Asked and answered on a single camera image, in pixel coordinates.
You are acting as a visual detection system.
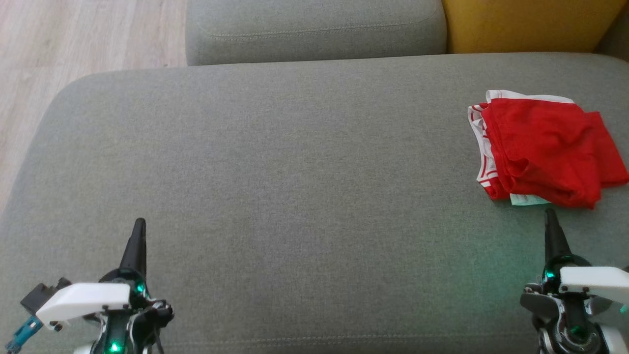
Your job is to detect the red jersey with number print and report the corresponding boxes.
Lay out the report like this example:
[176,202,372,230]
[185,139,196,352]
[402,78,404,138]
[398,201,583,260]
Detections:
[467,89,575,206]

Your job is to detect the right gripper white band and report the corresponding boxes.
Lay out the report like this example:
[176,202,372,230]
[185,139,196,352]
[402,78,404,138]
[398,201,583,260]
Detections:
[520,208,629,354]

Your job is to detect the teal left camera connector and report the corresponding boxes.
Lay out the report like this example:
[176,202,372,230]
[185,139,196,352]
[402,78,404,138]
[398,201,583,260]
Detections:
[4,315,44,354]

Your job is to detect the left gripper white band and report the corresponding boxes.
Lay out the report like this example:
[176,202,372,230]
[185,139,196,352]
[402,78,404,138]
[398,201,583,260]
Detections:
[35,218,175,354]

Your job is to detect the red shorts with white stripe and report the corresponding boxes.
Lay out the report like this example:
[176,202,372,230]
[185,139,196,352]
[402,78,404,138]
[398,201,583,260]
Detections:
[479,97,629,210]

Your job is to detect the yellow sofa backrest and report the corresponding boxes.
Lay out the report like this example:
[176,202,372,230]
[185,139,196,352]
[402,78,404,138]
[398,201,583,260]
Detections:
[441,0,629,55]

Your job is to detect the large grey sofa seat cushion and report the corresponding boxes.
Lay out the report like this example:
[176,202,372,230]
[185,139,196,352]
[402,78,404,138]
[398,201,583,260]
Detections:
[0,52,629,354]

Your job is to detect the medium grey sofa seat cushion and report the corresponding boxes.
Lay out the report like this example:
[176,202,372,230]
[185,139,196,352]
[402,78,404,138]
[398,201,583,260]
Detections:
[185,0,448,67]

